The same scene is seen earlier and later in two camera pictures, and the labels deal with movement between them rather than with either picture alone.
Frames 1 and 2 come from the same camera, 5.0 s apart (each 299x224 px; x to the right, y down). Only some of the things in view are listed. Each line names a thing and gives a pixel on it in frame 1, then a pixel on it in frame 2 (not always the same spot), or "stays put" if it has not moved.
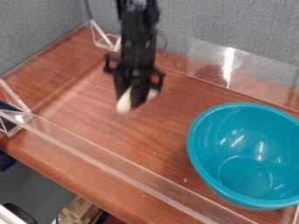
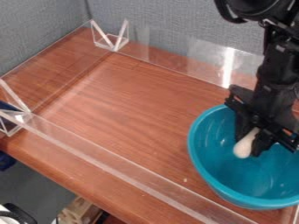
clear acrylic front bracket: (14, 108) stays put
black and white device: (14, 215) stays put
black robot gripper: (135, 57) → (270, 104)
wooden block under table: (81, 213) stays put
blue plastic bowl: (243, 150) stays put
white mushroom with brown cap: (125, 101) → (242, 148)
